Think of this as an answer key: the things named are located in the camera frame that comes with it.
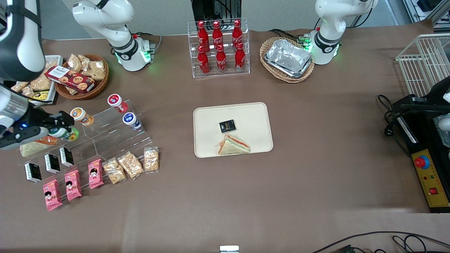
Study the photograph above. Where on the stacked aluminium foil trays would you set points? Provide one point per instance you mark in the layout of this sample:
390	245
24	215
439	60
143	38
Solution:
288	58

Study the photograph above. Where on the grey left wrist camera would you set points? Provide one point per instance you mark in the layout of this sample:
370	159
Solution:
443	131

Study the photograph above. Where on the red cookie box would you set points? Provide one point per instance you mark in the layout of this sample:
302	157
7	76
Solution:
70	79

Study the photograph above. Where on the orange gum jar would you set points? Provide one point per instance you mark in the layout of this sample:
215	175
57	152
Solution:
80	115

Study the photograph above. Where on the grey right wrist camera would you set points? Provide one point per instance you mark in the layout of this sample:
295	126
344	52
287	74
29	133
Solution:
19	138

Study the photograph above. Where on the beige plastic tray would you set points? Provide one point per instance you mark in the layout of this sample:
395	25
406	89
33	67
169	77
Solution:
253	119

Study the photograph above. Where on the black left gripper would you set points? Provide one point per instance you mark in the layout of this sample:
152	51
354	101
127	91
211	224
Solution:
437	94

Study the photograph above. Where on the red gum jar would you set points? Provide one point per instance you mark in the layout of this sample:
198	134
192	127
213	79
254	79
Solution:
116	102

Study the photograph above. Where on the small clear snack bag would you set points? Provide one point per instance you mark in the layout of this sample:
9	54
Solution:
21	88

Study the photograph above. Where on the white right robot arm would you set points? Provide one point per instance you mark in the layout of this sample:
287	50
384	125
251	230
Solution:
105	21

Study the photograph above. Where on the round brown wicker basket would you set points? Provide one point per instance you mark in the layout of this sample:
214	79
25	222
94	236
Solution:
100	86

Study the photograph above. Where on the blue gum jar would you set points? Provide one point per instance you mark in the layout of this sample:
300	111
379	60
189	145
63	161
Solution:
131	120

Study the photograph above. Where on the white rectangular snack tray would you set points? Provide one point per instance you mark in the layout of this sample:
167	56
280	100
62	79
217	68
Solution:
57	59

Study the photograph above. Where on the black yellow control box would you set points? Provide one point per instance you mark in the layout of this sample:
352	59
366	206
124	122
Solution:
430	182

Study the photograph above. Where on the red cola bottle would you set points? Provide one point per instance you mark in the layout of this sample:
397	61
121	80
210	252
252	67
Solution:
203	63
221	61
203	33
237	32
217	33
240	59

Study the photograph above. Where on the clear cracker bag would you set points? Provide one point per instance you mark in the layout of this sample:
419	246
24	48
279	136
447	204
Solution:
114	171
151	160
130	165

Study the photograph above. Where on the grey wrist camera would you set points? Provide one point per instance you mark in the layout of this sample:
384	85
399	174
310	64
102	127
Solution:
19	138
443	131

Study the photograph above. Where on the green gum jar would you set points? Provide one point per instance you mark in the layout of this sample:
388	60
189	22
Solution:
69	135

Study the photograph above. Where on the clear acrylic stepped stand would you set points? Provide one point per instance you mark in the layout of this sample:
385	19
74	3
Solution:
116	140

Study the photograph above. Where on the oval light wicker basket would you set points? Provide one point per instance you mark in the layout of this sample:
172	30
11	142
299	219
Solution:
270	44

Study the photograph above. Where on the clear pastry snack bag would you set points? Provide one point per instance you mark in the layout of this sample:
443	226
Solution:
95	70
85	60
74	62

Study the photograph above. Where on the large clear snack bag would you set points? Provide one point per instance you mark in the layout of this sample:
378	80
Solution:
41	83

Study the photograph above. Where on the small black snack packet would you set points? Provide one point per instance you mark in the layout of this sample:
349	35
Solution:
227	126

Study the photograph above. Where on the aluminium frame shelf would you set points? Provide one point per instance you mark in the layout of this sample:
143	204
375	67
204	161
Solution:
427	7

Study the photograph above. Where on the wrapped triangle sandwich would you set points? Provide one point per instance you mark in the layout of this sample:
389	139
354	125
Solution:
233	146
35	147

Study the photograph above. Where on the black equipment frame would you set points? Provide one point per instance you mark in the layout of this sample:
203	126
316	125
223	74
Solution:
207	8

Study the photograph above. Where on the pink snack pack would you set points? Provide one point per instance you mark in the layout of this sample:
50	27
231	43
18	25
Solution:
95	174
52	195
73	185

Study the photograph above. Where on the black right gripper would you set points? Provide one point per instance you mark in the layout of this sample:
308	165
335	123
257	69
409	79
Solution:
38	118

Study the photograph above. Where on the clear acrylic bottle rack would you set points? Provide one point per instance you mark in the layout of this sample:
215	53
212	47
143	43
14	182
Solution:
228	68

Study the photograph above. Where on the small black carton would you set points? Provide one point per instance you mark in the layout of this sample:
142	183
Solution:
52	163
66	157
33	172

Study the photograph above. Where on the yellow snack packet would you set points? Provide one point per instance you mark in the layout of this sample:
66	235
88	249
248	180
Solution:
39	96

